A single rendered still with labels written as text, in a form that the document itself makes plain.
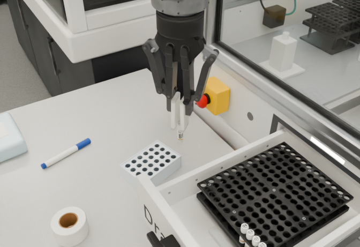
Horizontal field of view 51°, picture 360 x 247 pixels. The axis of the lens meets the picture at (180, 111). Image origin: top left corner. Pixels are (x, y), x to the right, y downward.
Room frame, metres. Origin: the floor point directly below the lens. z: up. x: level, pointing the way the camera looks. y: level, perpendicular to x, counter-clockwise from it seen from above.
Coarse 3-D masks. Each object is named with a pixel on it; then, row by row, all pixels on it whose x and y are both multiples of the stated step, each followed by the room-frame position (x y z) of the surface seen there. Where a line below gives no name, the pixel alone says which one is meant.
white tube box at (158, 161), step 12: (156, 144) 0.70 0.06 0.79; (132, 156) 0.65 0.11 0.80; (144, 156) 0.66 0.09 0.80; (156, 156) 0.66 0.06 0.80; (168, 156) 0.66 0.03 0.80; (180, 156) 0.66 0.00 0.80; (120, 168) 0.62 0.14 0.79; (132, 168) 0.62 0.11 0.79; (144, 168) 0.62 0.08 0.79; (156, 168) 0.62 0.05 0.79; (168, 168) 0.63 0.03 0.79; (132, 180) 0.60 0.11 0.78; (156, 180) 0.60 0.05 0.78
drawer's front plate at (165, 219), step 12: (144, 180) 0.46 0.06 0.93; (144, 192) 0.45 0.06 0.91; (156, 192) 0.43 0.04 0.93; (144, 204) 0.45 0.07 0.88; (156, 204) 0.41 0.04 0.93; (168, 204) 0.41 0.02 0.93; (144, 216) 0.45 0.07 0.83; (156, 216) 0.41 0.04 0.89; (168, 216) 0.38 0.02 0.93; (156, 228) 0.41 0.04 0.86; (168, 228) 0.37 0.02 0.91; (180, 228) 0.36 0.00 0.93; (180, 240) 0.34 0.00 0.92; (192, 240) 0.34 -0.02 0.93
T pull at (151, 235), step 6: (150, 234) 0.36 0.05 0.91; (150, 240) 0.35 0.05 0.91; (156, 240) 0.35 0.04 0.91; (162, 240) 0.35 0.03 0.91; (168, 240) 0.35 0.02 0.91; (174, 240) 0.35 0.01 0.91; (156, 246) 0.34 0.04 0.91; (162, 246) 0.34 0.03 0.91; (168, 246) 0.34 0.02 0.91; (174, 246) 0.34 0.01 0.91; (180, 246) 0.34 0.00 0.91
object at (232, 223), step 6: (204, 180) 0.49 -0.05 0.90; (198, 186) 0.47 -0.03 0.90; (204, 186) 0.47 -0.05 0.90; (210, 186) 0.47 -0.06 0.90; (204, 192) 0.46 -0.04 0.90; (210, 192) 0.46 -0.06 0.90; (216, 192) 0.46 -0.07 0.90; (210, 198) 0.44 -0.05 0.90; (216, 198) 0.45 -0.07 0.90; (216, 204) 0.43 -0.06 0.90; (222, 204) 0.43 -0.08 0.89; (222, 210) 0.42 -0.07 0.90; (228, 210) 0.42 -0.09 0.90; (228, 216) 0.40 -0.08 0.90; (234, 216) 0.41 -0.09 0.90; (234, 222) 0.39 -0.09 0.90; (240, 222) 0.39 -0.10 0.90; (234, 228) 0.38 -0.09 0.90; (240, 228) 0.38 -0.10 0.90; (240, 234) 0.37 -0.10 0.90; (246, 240) 0.36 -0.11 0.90; (252, 246) 0.35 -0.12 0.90
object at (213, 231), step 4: (212, 228) 0.42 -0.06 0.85; (216, 228) 0.42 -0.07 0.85; (208, 232) 0.41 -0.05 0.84; (212, 232) 0.41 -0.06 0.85; (216, 232) 0.41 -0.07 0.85; (212, 236) 0.41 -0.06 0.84; (216, 236) 0.40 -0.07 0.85; (220, 236) 0.40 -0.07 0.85; (216, 240) 0.39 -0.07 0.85; (220, 240) 0.39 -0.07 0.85; (224, 240) 0.39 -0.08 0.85; (220, 244) 0.38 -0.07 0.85; (224, 244) 0.38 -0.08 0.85; (228, 244) 0.38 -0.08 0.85
